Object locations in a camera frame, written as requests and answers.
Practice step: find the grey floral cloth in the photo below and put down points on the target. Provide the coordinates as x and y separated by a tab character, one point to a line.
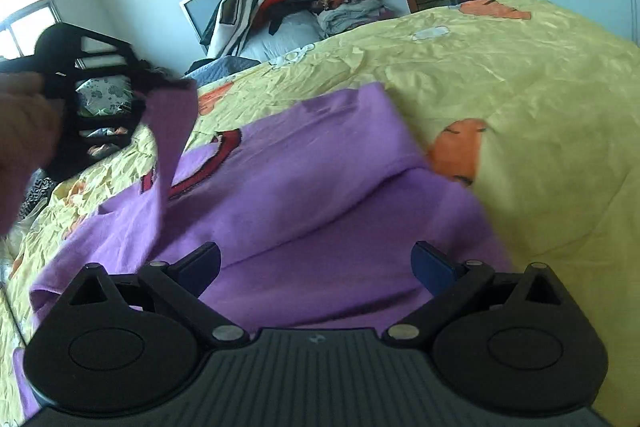
102	97

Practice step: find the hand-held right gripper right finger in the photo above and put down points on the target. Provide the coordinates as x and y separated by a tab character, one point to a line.
430	267

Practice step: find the grey pillow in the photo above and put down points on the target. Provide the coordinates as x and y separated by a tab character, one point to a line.
280	39

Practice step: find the white framed board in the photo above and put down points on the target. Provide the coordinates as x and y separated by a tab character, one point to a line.
200	9

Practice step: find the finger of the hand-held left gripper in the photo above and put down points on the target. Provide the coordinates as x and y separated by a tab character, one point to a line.
131	57
107	139

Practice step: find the person's left hand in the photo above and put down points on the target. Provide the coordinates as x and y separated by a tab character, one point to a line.
25	132

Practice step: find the yellow printed bedsheet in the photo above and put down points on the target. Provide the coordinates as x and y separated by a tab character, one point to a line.
525	82

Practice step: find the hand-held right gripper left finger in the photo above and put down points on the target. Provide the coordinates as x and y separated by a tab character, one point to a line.
200	267

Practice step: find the purple sweater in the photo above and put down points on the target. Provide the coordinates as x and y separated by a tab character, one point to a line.
300	182

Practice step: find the grey quilted blanket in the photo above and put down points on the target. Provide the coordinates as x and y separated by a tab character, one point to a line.
220	67

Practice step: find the window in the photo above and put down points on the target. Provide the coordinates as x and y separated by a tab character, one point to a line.
25	27

